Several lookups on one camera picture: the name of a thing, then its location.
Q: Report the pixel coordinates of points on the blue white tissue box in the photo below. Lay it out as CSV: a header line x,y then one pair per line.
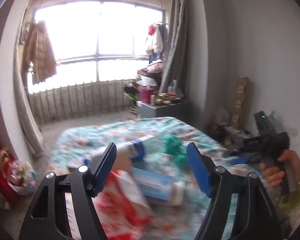
x,y
160,187

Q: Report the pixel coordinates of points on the red white snack bag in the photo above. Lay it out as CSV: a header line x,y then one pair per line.
x,y
122,209

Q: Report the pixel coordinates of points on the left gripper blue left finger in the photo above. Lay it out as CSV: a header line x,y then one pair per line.
x,y
99,169

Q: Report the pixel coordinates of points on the hanging clothes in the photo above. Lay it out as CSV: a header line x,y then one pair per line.
x,y
156,42

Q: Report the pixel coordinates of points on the white plastic bag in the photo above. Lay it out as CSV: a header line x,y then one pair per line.
x,y
174,90

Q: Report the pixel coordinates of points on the floral teal bed quilt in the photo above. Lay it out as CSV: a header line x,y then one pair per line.
x,y
77,146

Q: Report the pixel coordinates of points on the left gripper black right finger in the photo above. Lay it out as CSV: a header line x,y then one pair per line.
x,y
202,167

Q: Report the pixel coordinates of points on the dark grey cabinet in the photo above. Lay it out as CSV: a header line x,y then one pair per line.
x,y
178,110

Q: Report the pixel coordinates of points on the grey curtain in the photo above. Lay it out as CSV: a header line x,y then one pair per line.
x,y
175,64

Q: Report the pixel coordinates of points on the green crumpled wrapper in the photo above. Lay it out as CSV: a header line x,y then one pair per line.
x,y
175,148

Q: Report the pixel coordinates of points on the person's right hand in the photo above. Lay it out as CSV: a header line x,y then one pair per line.
x,y
274,175

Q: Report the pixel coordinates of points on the patterned cardboard box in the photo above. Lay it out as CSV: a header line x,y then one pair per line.
x,y
241,91

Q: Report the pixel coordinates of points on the plastic water bottle blue label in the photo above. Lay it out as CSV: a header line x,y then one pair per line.
x,y
137,153

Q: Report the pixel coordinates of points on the beige puffer jacket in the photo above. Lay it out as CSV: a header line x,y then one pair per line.
x,y
38,51

